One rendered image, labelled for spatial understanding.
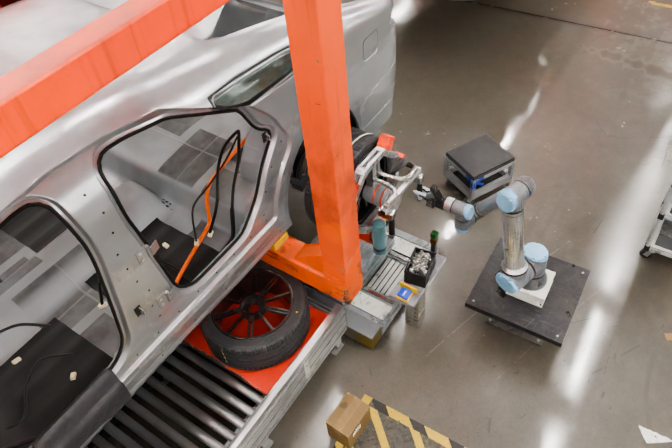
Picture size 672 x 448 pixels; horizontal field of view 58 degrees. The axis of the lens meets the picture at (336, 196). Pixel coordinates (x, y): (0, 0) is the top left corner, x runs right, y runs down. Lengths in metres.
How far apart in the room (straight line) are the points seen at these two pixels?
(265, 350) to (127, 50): 2.22
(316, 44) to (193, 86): 0.75
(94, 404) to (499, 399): 2.26
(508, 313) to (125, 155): 2.60
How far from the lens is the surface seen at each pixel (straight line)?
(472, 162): 4.67
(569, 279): 4.11
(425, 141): 5.35
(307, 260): 3.54
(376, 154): 3.59
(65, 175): 2.62
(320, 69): 2.43
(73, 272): 3.73
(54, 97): 1.62
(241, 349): 3.55
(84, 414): 3.13
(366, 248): 4.22
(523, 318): 3.88
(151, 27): 1.76
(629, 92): 6.22
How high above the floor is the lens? 3.49
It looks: 46 degrees down
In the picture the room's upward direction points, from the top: 6 degrees counter-clockwise
